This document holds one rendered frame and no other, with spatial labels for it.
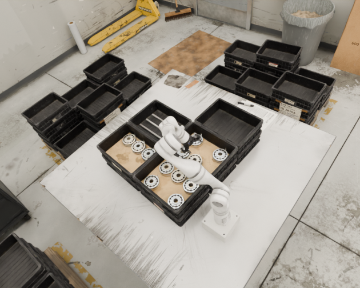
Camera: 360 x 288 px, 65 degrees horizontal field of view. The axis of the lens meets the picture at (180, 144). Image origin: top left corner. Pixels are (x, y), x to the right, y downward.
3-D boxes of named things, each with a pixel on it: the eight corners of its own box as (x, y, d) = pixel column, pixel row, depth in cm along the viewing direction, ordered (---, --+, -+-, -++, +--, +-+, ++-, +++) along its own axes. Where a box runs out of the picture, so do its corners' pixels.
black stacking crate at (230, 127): (262, 131, 203) (264, 120, 194) (238, 157, 192) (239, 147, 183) (219, 108, 223) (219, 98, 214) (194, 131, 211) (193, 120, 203)
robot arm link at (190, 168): (153, 152, 122) (190, 183, 134) (169, 138, 120) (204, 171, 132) (151, 143, 130) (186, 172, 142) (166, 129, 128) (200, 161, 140)
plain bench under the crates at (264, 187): (313, 184, 260) (336, 136, 206) (214, 350, 193) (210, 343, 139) (180, 116, 335) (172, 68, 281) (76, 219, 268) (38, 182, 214)
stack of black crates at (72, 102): (95, 99, 352) (85, 78, 326) (111, 108, 338) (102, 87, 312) (70, 119, 336) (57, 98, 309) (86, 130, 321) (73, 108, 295)
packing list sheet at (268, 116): (279, 113, 227) (279, 112, 226) (264, 131, 217) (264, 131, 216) (243, 99, 242) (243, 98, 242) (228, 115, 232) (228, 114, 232)
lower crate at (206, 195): (211, 196, 189) (210, 187, 179) (180, 229, 177) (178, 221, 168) (169, 165, 208) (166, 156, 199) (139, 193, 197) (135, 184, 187)
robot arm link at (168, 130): (169, 118, 146) (157, 128, 147) (170, 134, 121) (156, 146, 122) (180, 130, 148) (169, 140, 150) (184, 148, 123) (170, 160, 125)
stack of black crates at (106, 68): (119, 82, 369) (107, 52, 334) (134, 90, 355) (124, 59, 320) (96, 99, 352) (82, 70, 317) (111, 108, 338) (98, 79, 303)
